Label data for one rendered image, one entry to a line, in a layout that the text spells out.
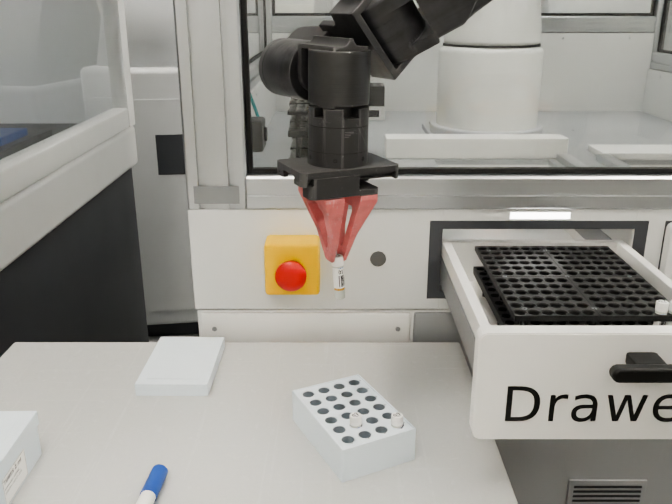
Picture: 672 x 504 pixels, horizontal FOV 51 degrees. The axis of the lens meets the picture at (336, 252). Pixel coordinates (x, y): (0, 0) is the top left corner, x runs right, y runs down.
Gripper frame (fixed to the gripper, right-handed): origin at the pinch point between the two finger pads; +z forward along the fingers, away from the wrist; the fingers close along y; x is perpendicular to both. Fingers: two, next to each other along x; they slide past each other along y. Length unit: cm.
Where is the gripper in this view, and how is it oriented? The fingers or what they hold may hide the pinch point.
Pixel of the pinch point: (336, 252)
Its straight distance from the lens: 70.1
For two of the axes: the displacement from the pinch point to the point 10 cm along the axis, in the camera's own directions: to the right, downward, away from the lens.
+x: 4.3, 3.1, -8.5
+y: -9.0, 1.3, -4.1
